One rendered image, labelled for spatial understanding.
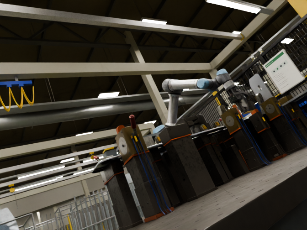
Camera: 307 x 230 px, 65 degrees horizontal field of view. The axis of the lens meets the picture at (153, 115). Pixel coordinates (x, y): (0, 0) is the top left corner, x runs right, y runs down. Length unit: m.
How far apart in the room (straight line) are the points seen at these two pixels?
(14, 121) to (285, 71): 12.21
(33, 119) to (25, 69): 9.13
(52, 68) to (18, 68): 0.50
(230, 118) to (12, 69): 3.55
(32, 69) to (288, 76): 3.59
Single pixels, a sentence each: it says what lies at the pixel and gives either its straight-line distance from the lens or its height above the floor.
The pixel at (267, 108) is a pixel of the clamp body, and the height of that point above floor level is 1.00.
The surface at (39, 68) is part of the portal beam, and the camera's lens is 4.40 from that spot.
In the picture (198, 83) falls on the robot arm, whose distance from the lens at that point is 1.82.
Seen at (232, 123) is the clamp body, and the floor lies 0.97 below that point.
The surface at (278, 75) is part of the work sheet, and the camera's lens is 2.35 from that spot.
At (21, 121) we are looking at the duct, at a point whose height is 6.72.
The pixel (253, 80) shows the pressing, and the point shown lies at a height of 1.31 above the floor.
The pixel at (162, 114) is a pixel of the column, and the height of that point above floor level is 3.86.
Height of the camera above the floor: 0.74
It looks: 19 degrees up
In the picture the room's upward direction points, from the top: 24 degrees counter-clockwise
